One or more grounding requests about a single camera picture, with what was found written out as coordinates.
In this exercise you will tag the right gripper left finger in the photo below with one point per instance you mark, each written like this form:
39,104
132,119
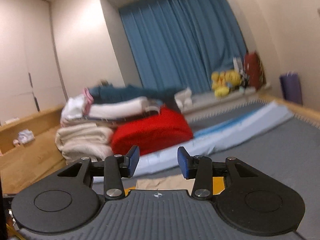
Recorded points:
117,167

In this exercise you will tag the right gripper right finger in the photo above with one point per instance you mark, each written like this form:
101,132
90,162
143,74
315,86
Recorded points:
199,168

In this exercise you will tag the beige coat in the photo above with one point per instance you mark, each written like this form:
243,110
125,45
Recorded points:
177,182

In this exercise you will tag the light blue folded sheet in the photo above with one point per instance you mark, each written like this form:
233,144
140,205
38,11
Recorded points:
217,137

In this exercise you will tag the cream folded blanket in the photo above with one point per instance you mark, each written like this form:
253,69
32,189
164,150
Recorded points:
85,140

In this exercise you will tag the red knit blanket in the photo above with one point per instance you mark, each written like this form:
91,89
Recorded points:
152,134

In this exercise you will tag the white plush toy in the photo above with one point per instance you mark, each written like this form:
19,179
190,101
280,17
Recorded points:
183,99

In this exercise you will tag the pink white cloth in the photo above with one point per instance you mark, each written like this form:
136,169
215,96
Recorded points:
76,107

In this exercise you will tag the dark teal garment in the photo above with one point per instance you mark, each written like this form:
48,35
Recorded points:
110,94

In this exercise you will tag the yellow plush toy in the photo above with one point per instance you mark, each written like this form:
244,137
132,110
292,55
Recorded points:
225,82

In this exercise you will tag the white crumpled tissue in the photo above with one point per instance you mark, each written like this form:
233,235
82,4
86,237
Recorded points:
25,136

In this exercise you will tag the red bag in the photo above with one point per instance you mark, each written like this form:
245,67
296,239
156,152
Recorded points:
254,70

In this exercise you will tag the purple bin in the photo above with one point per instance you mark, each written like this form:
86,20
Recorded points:
291,88

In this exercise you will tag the blue curtain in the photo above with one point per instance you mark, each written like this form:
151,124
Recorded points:
180,43

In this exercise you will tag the wooden bed frame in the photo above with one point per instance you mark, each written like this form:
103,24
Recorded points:
24,165

